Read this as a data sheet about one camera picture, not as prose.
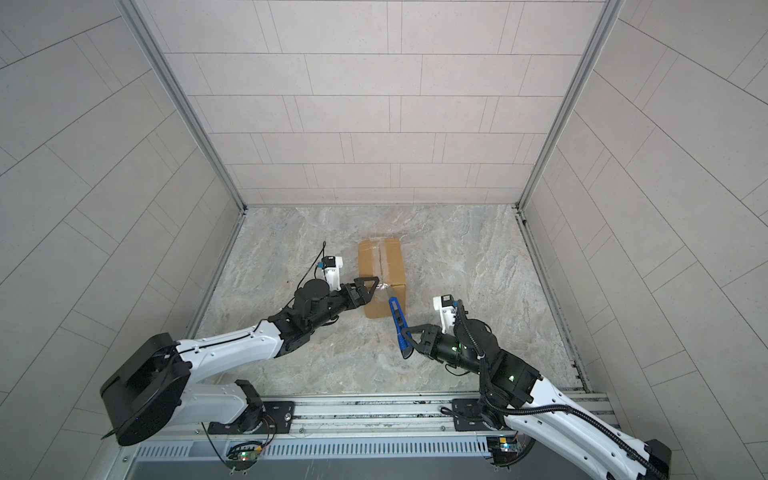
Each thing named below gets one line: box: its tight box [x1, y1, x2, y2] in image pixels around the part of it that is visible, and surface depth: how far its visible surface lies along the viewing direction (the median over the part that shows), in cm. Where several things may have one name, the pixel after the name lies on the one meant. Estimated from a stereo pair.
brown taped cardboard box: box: [358, 238, 407, 319], surface depth 84 cm
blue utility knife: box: [388, 297, 414, 359], surface depth 70 cm
